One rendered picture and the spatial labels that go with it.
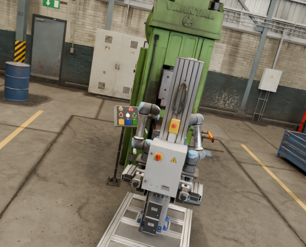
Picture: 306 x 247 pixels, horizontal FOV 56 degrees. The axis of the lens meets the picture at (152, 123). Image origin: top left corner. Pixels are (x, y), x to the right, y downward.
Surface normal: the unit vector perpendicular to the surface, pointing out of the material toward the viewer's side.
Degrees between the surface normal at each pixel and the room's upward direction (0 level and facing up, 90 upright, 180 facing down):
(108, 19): 90
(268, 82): 90
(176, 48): 90
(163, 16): 90
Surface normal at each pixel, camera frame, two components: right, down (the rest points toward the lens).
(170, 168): -0.18, 0.25
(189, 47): 0.05, 0.29
